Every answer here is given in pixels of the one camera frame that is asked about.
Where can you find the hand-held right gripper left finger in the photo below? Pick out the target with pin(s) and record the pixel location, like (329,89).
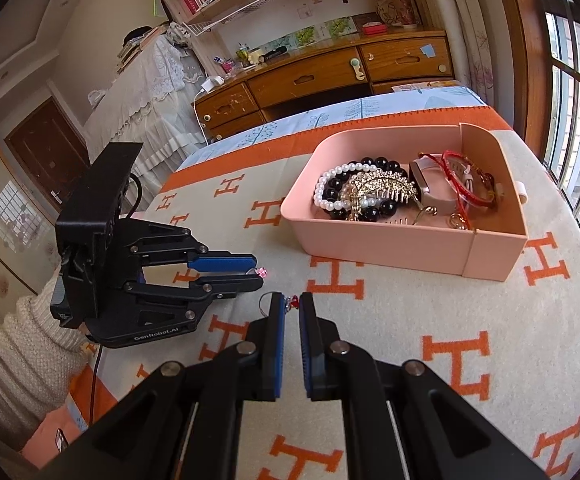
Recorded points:
(279,345)

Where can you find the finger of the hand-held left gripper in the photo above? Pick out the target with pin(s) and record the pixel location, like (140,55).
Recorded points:
(224,262)
(229,284)

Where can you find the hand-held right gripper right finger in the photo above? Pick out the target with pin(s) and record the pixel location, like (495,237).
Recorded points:
(307,345)

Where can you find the pink gem earring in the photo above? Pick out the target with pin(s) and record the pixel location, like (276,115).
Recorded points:
(262,273)

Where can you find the red gem earring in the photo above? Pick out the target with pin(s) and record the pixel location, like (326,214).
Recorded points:
(294,302)

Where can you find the pink plastic tray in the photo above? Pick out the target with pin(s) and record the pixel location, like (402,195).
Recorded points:
(370,252)

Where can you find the person's left forearm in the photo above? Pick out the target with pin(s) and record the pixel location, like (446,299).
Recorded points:
(14,350)

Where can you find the brown wooden door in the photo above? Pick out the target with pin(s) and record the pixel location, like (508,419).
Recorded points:
(44,155)

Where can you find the white lace cloth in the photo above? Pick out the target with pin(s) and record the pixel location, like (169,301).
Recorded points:
(144,95)

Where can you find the orange patterned blanket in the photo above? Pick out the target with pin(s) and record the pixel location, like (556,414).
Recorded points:
(420,310)

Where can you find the stack of books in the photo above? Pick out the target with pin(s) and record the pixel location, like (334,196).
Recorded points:
(139,47)

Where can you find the white charger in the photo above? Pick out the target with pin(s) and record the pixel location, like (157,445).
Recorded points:
(212,84)

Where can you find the gold hook earring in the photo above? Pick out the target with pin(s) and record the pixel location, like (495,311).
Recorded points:
(420,215)

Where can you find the blue tree print sheet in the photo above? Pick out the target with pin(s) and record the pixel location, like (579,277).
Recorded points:
(320,117)

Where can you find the gold hair comb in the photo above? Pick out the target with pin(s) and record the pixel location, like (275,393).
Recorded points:
(385,185)

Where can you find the pink smartwatch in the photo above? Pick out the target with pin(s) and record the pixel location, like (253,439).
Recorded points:
(430,185)

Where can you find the wooden desk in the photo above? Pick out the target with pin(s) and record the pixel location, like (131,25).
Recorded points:
(310,77)

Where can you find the black flashlight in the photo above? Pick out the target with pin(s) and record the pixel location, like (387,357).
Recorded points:
(275,52)

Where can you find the green child safety lock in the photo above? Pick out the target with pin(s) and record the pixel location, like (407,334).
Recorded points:
(357,70)

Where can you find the flat red box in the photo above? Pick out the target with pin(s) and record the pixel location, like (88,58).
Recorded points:
(375,30)

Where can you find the blue sticky note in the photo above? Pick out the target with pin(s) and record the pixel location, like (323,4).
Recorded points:
(428,50)

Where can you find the patterned brown bag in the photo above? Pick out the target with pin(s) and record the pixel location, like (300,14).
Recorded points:
(384,2)

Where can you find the floral curtain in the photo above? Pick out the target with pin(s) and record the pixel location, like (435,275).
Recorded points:
(465,35)

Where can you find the window grille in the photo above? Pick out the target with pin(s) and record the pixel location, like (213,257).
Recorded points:
(570,85)

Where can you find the green leaf wall stickers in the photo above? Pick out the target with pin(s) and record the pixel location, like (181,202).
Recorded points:
(310,35)

